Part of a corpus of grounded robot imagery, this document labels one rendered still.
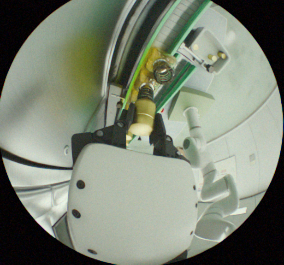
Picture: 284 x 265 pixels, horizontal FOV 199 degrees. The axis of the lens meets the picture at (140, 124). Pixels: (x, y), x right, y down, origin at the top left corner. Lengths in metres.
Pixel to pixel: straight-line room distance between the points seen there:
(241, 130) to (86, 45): 3.84
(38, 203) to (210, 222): 0.32
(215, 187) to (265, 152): 3.43
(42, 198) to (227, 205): 0.44
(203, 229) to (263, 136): 3.63
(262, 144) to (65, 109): 3.87
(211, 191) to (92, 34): 0.56
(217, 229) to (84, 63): 0.42
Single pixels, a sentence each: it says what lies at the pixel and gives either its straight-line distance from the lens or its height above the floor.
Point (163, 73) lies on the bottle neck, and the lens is 0.15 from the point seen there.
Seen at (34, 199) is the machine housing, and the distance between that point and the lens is 0.17.
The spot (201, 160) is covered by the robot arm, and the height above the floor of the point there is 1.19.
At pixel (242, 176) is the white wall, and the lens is 3.70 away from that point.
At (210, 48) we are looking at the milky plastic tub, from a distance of 0.58.
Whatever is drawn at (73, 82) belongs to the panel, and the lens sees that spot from 0.15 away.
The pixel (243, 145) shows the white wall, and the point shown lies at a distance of 3.67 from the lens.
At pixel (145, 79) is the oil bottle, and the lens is 0.17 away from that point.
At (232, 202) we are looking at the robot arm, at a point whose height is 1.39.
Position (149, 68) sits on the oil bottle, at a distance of 0.17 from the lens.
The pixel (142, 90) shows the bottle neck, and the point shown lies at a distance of 0.15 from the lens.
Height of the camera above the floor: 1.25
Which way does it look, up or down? 34 degrees down
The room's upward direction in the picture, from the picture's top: 171 degrees counter-clockwise
